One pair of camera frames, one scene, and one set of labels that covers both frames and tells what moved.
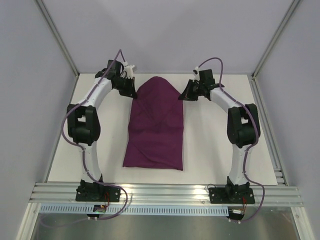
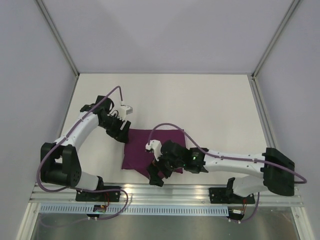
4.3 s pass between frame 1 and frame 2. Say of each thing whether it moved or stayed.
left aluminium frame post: stayed
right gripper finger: moved
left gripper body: moved
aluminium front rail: stayed
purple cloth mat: moved
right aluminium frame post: stayed
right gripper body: moved
